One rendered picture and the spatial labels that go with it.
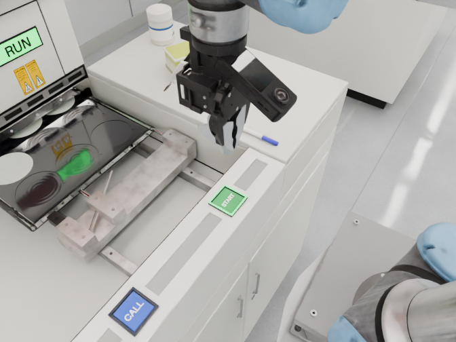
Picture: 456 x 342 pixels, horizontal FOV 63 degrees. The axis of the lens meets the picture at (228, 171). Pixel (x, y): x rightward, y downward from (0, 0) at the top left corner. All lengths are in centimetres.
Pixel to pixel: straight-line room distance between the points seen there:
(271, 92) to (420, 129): 213
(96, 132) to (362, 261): 69
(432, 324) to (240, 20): 37
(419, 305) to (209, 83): 36
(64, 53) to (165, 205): 47
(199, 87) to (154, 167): 42
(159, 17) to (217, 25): 68
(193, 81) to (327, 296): 45
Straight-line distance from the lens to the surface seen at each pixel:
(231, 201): 72
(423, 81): 302
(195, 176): 92
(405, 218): 206
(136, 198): 86
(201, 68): 53
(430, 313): 42
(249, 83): 49
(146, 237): 87
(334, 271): 76
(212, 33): 46
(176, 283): 65
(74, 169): 93
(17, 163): 100
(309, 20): 35
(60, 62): 108
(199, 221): 70
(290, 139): 85
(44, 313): 85
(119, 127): 100
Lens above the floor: 154
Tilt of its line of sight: 49 degrees down
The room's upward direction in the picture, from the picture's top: straight up
